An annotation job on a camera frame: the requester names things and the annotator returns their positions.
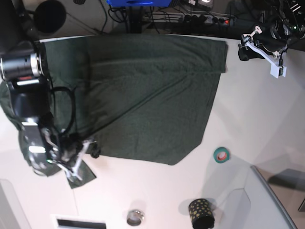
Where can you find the round black stand base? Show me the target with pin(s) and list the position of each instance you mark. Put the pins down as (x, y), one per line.
(49, 16)

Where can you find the blue plastic box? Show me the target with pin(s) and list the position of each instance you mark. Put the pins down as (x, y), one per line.
(144, 3)

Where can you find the green tape roll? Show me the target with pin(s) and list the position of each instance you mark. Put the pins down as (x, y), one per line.
(221, 155)

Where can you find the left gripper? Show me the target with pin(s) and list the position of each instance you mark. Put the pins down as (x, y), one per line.
(263, 41)

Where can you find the white power strip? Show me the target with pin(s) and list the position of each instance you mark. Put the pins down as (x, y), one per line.
(209, 20)

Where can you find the white slotted tray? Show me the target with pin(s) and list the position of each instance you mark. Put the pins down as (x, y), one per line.
(76, 222)

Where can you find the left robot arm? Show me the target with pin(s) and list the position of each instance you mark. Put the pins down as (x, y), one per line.
(281, 24)

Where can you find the silver tape roll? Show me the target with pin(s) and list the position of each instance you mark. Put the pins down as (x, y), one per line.
(135, 217)

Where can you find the black gold-dotted cup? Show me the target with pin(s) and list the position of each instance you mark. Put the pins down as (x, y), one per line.
(201, 214)

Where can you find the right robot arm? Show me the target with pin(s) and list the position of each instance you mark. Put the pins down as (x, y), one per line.
(31, 93)

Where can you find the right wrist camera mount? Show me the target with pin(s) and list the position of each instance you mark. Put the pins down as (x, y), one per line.
(73, 171)

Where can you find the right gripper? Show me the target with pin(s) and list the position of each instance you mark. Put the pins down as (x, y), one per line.
(70, 146)

